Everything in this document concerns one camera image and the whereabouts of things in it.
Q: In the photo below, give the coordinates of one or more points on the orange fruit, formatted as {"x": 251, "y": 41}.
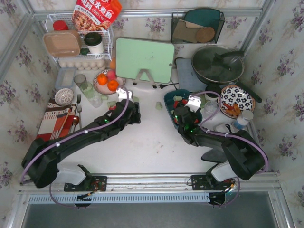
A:
{"x": 112, "y": 85}
{"x": 102, "y": 79}

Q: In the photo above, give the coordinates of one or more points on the black wok with glass lid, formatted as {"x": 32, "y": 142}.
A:
{"x": 220, "y": 65}

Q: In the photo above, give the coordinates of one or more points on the black mesh holder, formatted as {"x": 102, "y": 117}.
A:
{"x": 198, "y": 26}

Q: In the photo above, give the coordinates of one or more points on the copper spoon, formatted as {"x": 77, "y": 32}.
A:
{"x": 75, "y": 122}

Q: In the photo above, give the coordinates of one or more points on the white cup black lid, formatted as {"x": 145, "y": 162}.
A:
{"x": 94, "y": 42}

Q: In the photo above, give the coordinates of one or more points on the teal plastic storage basket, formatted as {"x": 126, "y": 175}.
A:
{"x": 169, "y": 102}

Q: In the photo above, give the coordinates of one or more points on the green cutting board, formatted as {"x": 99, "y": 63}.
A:
{"x": 133, "y": 55}

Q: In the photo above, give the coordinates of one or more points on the flower pattern plate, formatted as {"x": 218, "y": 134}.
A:
{"x": 234, "y": 100}

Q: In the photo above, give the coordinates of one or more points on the clear storage box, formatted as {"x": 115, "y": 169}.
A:
{"x": 65, "y": 78}

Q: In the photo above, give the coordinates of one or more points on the striped red cloth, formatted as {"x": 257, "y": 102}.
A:
{"x": 57, "y": 121}

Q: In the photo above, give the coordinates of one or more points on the clear glass cup left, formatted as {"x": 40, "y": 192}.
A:
{"x": 95, "y": 101}

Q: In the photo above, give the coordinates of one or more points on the white bottle grey cap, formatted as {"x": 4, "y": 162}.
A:
{"x": 243, "y": 119}

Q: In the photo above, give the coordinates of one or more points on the silver fork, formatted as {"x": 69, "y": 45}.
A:
{"x": 79, "y": 109}

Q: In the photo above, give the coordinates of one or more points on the green glass cup left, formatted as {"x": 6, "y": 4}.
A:
{"x": 88, "y": 90}

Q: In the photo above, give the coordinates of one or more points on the orange fruit right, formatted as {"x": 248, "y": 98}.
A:
{"x": 112, "y": 85}

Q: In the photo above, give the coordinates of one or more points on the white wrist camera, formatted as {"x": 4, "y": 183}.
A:
{"x": 193, "y": 103}
{"x": 124, "y": 94}

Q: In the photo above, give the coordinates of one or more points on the white jar black lid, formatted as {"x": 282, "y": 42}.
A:
{"x": 213, "y": 91}

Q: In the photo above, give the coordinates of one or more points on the white egg tray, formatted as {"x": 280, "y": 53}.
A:
{"x": 83, "y": 64}

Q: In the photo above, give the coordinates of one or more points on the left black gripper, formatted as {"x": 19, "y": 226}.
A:
{"x": 136, "y": 112}

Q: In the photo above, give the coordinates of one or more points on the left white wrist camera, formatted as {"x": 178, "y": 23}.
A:
{"x": 124, "y": 94}

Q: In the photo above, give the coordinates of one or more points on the grey fluffy cloth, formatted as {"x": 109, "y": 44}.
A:
{"x": 215, "y": 156}

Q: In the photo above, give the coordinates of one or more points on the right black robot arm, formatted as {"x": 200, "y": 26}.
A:
{"x": 237, "y": 154}

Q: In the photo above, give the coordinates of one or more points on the white small strainer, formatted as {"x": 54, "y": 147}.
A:
{"x": 64, "y": 96}

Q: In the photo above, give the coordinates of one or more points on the grey glass cup left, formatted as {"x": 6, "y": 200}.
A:
{"x": 79, "y": 79}

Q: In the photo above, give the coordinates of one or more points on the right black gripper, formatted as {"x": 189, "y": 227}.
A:
{"x": 179, "y": 114}

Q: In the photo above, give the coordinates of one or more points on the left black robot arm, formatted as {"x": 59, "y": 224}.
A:
{"x": 42, "y": 158}

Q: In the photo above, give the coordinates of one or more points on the green capsule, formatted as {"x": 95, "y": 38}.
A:
{"x": 177, "y": 98}
{"x": 135, "y": 99}
{"x": 111, "y": 103}
{"x": 158, "y": 106}

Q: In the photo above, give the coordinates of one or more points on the white wire rack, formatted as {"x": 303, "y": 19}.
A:
{"x": 107, "y": 37}

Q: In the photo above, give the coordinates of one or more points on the orange fruit left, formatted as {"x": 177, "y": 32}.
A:
{"x": 102, "y": 79}

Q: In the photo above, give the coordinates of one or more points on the pink peach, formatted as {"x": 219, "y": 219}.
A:
{"x": 111, "y": 75}

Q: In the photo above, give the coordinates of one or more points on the white scoop cup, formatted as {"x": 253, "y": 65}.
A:
{"x": 222, "y": 127}

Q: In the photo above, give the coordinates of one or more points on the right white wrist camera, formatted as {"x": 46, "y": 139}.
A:
{"x": 193, "y": 103}

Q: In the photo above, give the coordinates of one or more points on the clear plastic cup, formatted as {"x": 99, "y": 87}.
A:
{"x": 210, "y": 108}

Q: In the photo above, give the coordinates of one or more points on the fruit plate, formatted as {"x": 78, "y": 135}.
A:
{"x": 104, "y": 89}

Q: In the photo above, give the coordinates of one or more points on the cutting board metal stand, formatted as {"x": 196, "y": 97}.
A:
{"x": 149, "y": 76}

